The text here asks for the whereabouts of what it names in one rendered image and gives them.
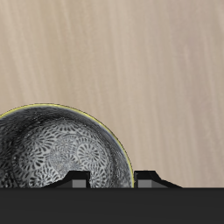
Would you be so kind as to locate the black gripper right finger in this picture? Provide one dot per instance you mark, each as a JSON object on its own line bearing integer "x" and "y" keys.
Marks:
{"x": 147, "y": 179}

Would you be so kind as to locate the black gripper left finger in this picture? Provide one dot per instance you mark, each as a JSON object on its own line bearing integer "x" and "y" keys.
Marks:
{"x": 76, "y": 179}

